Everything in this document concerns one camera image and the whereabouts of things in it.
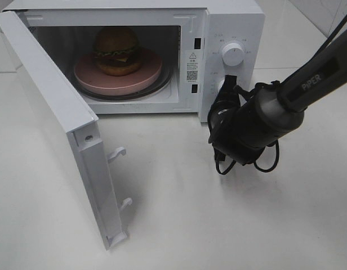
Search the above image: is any upper white power knob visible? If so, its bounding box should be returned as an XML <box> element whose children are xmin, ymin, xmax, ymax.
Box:
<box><xmin>221</xmin><ymin>41</ymin><xmax>245</xmax><ymax>66</ymax></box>

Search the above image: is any white microwave oven body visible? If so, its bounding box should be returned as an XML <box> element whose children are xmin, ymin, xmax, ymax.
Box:
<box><xmin>0</xmin><ymin>1</ymin><xmax>265</xmax><ymax>122</ymax></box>

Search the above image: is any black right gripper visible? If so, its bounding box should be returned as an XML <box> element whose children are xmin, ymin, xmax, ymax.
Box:
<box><xmin>207</xmin><ymin>75</ymin><xmax>247</xmax><ymax>144</ymax></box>

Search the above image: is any pink round plate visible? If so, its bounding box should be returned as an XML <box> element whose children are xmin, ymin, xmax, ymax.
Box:
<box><xmin>74</xmin><ymin>49</ymin><xmax>163</xmax><ymax>96</ymax></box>

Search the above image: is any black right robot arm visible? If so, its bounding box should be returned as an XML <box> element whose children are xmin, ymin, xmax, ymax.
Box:
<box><xmin>208</xmin><ymin>29</ymin><xmax>347</xmax><ymax>165</ymax></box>

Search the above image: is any burger with lettuce and cheese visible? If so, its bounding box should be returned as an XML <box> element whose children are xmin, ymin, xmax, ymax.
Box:
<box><xmin>92</xmin><ymin>26</ymin><xmax>142</xmax><ymax>77</ymax></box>

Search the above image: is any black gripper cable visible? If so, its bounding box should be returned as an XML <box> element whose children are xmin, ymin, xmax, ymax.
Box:
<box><xmin>207</xmin><ymin>84</ymin><xmax>281</xmax><ymax>177</ymax></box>

